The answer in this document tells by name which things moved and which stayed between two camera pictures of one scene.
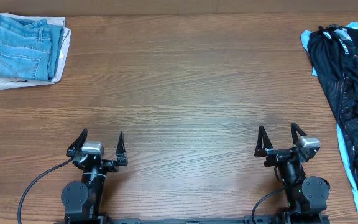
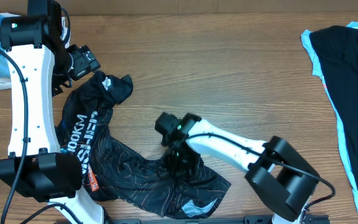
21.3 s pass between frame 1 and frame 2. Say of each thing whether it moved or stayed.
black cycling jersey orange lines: moved
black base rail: stayed
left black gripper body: moved
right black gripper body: moved
